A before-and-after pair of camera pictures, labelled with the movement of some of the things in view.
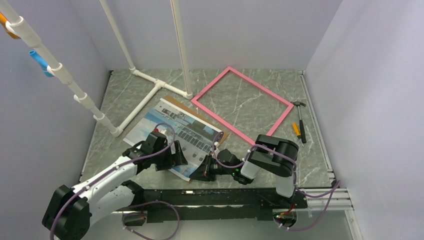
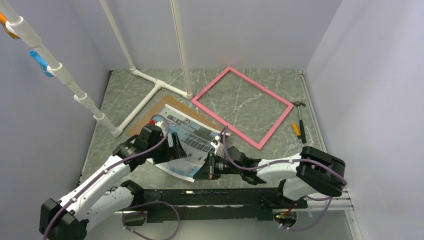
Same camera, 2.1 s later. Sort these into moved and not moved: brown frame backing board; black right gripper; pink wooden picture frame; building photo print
Moved: brown frame backing board
Not moved: black right gripper; pink wooden picture frame; building photo print
